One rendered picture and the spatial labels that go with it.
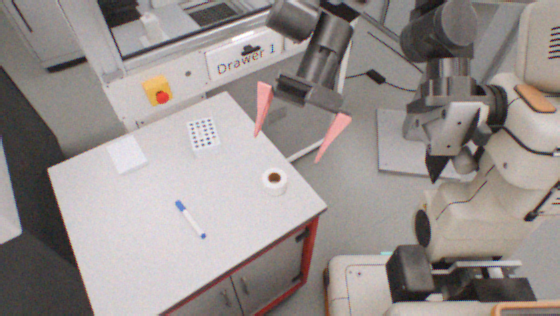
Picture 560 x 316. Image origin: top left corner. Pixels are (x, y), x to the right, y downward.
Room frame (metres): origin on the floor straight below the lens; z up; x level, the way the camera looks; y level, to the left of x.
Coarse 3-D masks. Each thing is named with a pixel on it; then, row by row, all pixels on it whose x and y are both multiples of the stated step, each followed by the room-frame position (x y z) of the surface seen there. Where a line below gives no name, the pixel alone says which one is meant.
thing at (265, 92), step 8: (264, 88) 0.37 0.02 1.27; (272, 88) 0.39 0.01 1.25; (280, 88) 0.40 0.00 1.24; (288, 88) 0.40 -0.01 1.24; (264, 96) 0.36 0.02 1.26; (272, 96) 0.40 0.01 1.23; (280, 96) 0.39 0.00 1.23; (288, 96) 0.39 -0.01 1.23; (296, 96) 0.39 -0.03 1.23; (264, 104) 0.35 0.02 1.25; (296, 104) 0.39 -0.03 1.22; (304, 104) 0.38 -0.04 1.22; (264, 112) 0.37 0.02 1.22; (256, 120) 0.34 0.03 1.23; (256, 128) 0.34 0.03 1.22; (256, 136) 0.34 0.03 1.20
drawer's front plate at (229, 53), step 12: (252, 36) 1.03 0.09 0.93; (264, 36) 1.05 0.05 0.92; (276, 36) 1.08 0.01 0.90; (228, 48) 0.97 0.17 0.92; (240, 48) 1.00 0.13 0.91; (264, 48) 1.05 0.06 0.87; (276, 48) 1.08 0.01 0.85; (216, 60) 0.94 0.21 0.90; (228, 60) 0.97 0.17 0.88; (240, 60) 0.99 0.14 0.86; (252, 60) 1.02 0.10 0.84; (264, 60) 1.05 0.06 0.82; (216, 72) 0.94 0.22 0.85; (228, 72) 0.96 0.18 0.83
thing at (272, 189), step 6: (264, 174) 0.55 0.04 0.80; (270, 174) 0.55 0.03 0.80; (276, 174) 0.55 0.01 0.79; (282, 174) 0.55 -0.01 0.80; (264, 180) 0.53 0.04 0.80; (270, 180) 0.55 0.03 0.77; (276, 180) 0.55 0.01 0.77; (282, 180) 0.53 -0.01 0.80; (264, 186) 0.52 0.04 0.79; (270, 186) 0.51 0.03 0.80; (276, 186) 0.51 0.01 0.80; (282, 186) 0.51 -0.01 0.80; (270, 192) 0.51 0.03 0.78; (276, 192) 0.50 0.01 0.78; (282, 192) 0.51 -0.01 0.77
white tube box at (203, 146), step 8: (200, 120) 0.76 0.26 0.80; (208, 120) 0.77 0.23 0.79; (192, 128) 0.73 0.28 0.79; (200, 128) 0.73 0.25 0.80; (208, 128) 0.73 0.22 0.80; (192, 136) 0.70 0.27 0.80; (208, 136) 0.70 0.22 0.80; (216, 136) 0.69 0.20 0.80; (192, 144) 0.66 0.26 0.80; (200, 144) 0.66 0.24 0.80; (208, 144) 0.67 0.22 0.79; (216, 144) 0.66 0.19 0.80; (200, 152) 0.64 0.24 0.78; (208, 152) 0.65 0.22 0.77; (216, 152) 0.66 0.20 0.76
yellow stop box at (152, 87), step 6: (156, 78) 0.83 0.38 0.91; (162, 78) 0.83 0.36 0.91; (144, 84) 0.81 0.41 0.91; (150, 84) 0.81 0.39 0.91; (156, 84) 0.81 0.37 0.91; (162, 84) 0.81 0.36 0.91; (168, 84) 0.82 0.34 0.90; (144, 90) 0.80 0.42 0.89; (150, 90) 0.79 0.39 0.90; (156, 90) 0.80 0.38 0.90; (162, 90) 0.81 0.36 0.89; (168, 90) 0.82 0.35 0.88; (150, 96) 0.78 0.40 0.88; (150, 102) 0.78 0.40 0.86; (156, 102) 0.79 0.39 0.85
